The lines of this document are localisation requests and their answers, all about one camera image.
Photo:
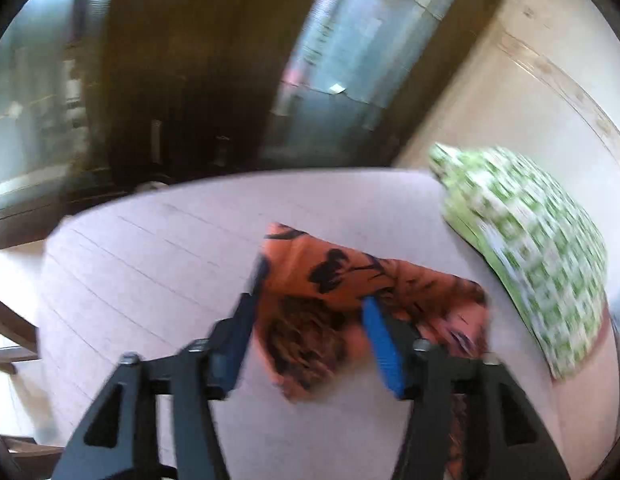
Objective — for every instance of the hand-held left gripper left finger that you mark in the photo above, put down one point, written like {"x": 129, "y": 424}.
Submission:
{"x": 233, "y": 347}

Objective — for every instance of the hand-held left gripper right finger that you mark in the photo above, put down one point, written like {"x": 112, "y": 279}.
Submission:
{"x": 385, "y": 350}

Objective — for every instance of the orange black floral garment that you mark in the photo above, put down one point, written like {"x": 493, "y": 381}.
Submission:
{"x": 315, "y": 280}

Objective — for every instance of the pink quilted bed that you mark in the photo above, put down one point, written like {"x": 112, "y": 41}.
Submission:
{"x": 154, "y": 270}

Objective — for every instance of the green white checkered pillow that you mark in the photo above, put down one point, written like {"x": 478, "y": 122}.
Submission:
{"x": 535, "y": 255}

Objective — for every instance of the dark wooden cabinet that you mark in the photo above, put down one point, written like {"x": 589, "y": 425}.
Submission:
{"x": 189, "y": 70}

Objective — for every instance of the glass window pane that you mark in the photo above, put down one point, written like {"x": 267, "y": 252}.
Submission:
{"x": 34, "y": 110}
{"x": 360, "y": 45}

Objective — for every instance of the wooden furniture frame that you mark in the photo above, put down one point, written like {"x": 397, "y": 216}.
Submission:
{"x": 9, "y": 340}

